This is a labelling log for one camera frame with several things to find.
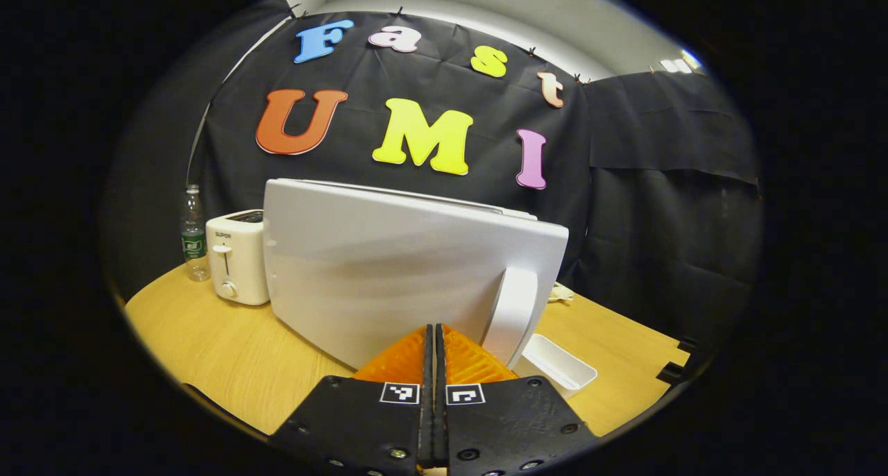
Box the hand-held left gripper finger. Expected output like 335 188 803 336
435 324 599 476
269 324 435 476

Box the white microwave oven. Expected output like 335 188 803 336
262 178 570 371

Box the white rectangular tray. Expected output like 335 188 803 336
512 333 599 399

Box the white toaster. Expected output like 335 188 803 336
205 210 271 306

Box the black backdrop cloth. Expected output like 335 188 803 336
104 0 764 352

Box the clear plastic bottle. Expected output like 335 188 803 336
180 185 211 282

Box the small ceiling light panel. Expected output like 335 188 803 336
659 51 703 74

